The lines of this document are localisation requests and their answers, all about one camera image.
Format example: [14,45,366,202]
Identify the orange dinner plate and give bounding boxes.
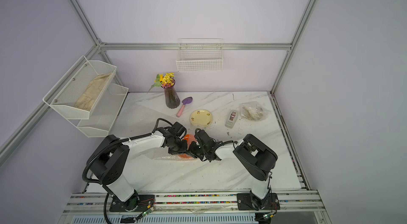
[179,134,196,160]

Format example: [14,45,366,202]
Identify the white tape dispenser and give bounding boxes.
[225,110,238,129]

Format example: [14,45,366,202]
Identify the yellow patterned dinner plate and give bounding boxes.
[241,105,265,121]

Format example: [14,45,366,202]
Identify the clear bubble wrap sheet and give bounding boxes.
[109,104,177,138]
[240,101,269,121]
[139,147,197,162]

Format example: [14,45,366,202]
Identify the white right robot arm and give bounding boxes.
[185,129,280,214]

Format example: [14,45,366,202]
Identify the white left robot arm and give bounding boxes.
[82,118,188,212]

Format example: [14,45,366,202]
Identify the cream floral dinner plate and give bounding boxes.
[190,109,213,128]

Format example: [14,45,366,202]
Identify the yellow artificial flowers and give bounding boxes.
[149,73,176,91]

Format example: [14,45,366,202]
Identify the beige cloth in shelf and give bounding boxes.
[74,73,112,111]

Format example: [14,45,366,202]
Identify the white mesh two-tier shelf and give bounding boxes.
[43,56,128,138]

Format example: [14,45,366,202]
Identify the white wire wall basket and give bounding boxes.
[176,38,224,73]

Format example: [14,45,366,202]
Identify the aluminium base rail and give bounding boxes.
[58,190,332,224]

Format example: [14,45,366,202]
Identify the aluminium frame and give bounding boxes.
[0,0,333,193]

